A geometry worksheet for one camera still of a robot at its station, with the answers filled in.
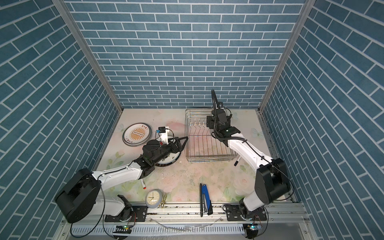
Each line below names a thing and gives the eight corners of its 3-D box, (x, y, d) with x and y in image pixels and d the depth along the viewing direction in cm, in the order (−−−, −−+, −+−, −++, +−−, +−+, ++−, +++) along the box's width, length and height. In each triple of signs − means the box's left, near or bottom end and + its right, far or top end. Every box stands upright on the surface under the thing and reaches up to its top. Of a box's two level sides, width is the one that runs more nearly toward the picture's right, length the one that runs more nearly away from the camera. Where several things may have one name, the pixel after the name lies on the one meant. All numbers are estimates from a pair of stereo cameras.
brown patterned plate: (121, 147, 101) (118, 144, 97) (129, 126, 113) (127, 122, 109) (148, 147, 101) (146, 144, 98) (153, 126, 113) (152, 122, 110)
